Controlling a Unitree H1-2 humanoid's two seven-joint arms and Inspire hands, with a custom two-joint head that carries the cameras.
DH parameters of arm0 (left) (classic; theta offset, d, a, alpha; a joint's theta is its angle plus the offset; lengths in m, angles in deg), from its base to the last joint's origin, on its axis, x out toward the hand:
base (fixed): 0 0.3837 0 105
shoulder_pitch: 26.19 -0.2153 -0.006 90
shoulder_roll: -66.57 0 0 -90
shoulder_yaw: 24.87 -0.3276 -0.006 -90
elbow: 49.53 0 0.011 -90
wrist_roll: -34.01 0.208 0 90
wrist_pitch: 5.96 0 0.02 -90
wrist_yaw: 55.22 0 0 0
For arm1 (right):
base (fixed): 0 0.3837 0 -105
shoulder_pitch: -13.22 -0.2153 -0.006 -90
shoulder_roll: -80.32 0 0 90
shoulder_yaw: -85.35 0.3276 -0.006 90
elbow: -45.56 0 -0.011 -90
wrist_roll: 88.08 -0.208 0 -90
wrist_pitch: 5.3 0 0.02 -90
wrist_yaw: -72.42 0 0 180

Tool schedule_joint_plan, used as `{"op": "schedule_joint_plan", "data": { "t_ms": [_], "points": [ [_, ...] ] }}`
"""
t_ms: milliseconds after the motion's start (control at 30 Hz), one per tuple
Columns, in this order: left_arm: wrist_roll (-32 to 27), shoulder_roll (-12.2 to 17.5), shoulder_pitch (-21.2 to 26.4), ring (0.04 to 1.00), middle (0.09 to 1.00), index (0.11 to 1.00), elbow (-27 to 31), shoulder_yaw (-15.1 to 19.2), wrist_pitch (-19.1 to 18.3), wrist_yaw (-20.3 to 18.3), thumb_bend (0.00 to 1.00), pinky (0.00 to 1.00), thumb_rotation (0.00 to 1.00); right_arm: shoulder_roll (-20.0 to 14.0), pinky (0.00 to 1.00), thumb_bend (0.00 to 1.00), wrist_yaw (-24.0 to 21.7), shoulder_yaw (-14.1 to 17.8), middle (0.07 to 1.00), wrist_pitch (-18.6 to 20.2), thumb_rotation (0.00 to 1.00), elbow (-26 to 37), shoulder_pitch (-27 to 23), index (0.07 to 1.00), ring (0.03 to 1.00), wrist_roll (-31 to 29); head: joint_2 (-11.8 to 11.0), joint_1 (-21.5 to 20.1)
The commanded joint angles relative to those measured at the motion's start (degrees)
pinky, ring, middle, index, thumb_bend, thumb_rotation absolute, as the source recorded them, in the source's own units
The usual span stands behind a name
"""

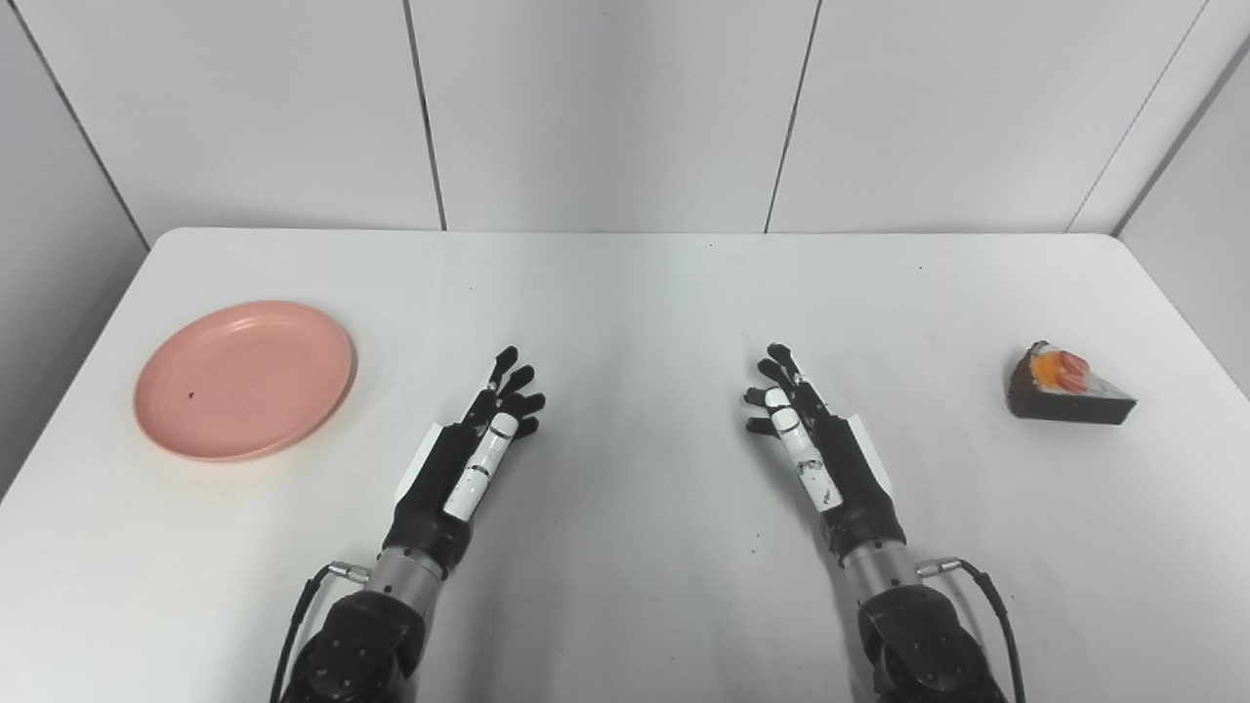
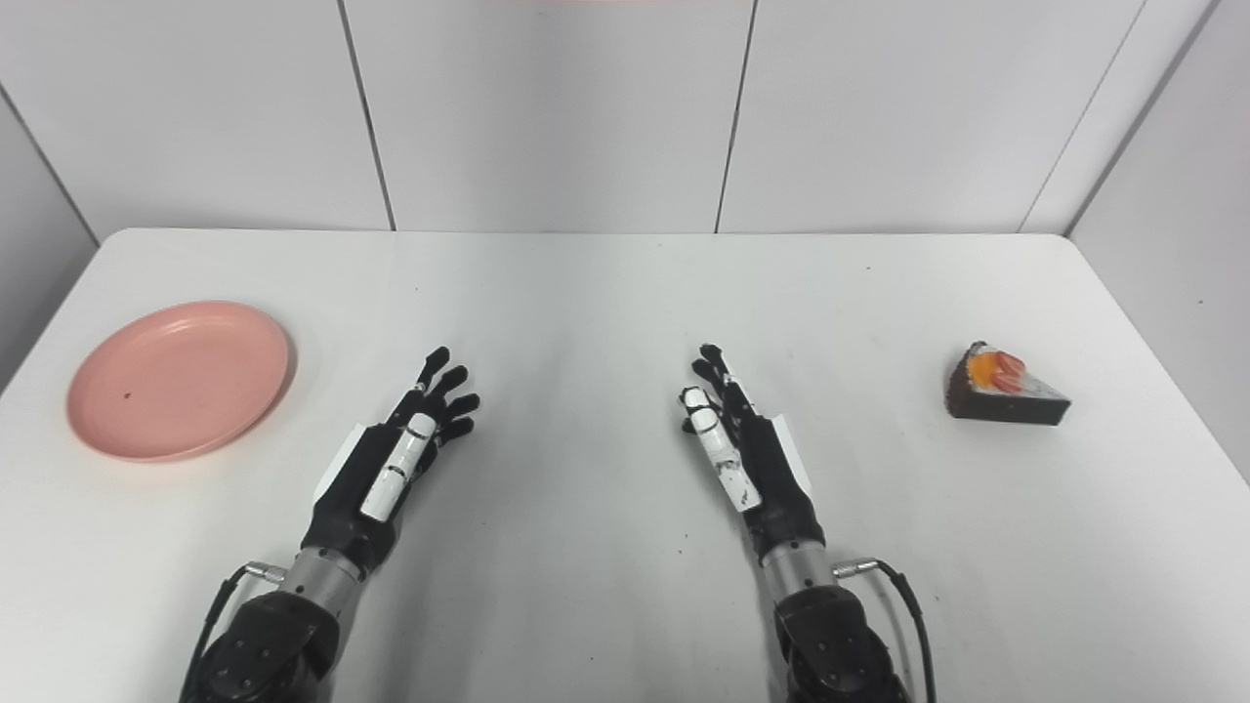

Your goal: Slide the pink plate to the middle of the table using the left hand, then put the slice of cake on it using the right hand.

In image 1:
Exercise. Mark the chocolate cake slice with fruit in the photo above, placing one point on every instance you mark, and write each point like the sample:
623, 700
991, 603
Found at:
1060, 395

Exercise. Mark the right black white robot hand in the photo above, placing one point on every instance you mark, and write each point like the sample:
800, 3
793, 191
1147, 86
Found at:
850, 488

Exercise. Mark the pink round plate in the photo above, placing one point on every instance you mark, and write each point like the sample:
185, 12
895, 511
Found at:
244, 381

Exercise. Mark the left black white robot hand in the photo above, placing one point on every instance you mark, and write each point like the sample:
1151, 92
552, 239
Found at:
435, 488

